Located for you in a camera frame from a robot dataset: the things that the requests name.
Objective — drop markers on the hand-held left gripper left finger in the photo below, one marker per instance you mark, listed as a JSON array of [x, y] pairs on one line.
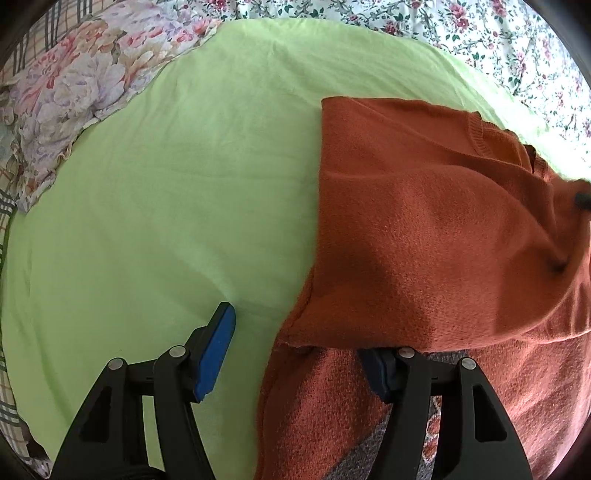
[[216, 346]]

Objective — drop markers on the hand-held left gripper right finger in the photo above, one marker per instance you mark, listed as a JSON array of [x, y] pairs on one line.
[[377, 373]]

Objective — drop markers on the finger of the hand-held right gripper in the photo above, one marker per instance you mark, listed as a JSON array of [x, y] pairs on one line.
[[581, 198]]

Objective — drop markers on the orange knit sweater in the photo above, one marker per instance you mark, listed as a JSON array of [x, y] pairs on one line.
[[429, 230]]

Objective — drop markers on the grey patterned cloth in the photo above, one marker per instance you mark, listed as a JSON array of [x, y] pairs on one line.
[[362, 445]]

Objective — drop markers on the light green bed sheet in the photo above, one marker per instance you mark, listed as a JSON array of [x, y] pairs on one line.
[[161, 207]]

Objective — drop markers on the white rose print bed sheet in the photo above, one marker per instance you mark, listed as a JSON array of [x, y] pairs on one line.
[[461, 41]]

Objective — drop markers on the pastel floral pillow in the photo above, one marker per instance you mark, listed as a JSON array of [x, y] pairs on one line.
[[78, 92]]

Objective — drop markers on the plaid blanket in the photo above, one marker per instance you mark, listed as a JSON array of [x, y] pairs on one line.
[[46, 32]]

